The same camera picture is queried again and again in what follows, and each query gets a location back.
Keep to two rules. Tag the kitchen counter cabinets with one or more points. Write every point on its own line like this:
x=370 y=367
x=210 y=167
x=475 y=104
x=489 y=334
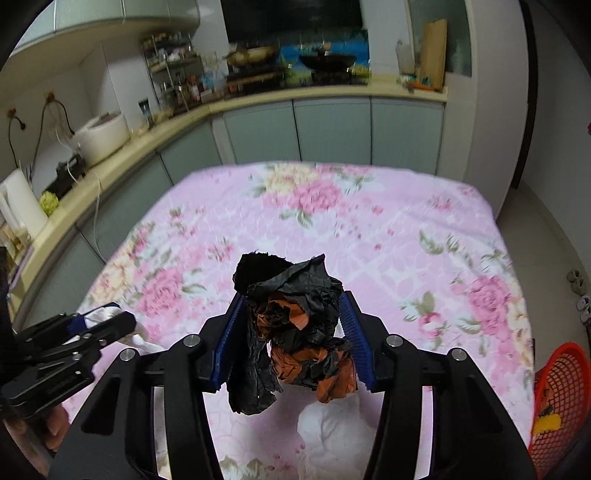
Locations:
x=381 y=123

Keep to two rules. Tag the pink floral tablecloth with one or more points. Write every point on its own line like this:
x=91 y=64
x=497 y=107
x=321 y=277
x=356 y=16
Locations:
x=422 y=253

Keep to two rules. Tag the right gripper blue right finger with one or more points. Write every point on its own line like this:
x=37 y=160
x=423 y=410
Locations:
x=355 y=326

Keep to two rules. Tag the white plastic jug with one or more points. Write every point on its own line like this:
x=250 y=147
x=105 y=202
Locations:
x=406 y=58

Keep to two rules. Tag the brass pot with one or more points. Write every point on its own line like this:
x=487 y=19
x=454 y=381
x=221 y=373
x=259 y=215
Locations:
x=242 y=57

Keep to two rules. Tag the white rice cooker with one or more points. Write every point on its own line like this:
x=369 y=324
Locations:
x=100 y=137

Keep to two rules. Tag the black wok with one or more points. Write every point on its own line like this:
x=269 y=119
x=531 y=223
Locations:
x=328 y=67

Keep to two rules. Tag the white tissue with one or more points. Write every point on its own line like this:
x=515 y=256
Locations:
x=338 y=436

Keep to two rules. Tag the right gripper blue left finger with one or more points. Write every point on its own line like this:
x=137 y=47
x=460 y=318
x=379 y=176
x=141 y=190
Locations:
x=225 y=327

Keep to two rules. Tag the green snack wrapper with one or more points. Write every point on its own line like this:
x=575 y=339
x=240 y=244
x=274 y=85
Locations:
x=101 y=314

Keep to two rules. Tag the beige slippers pair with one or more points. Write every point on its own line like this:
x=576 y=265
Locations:
x=577 y=282

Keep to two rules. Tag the white shoes pair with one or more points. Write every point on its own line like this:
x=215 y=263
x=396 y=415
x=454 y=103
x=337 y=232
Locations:
x=583 y=305

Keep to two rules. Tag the orange plastic bag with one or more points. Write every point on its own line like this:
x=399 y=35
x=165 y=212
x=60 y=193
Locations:
x=304 y=350

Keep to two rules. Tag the left hand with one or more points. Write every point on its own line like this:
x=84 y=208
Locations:
x=48 y=436

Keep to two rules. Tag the red plastic mesh basket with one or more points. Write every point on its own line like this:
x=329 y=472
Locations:
x=562 y=387

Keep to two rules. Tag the wooden cutting board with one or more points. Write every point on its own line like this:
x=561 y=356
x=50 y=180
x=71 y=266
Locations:
x=433 y=54

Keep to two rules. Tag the metal spice rack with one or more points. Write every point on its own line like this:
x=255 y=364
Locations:
x=175 y=70

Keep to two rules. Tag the black range hood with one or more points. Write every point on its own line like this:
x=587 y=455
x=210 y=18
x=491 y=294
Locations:
x=247 y=21

